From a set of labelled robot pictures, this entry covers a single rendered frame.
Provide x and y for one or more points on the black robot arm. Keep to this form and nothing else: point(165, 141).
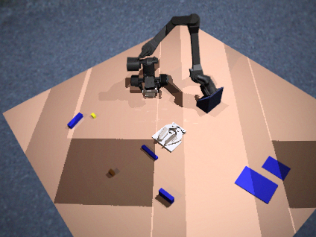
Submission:
point(207, 86)

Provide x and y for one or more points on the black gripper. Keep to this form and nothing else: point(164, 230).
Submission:
point(136, 81)

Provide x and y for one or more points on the small brown block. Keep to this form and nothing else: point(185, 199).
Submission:
point(111, 172)

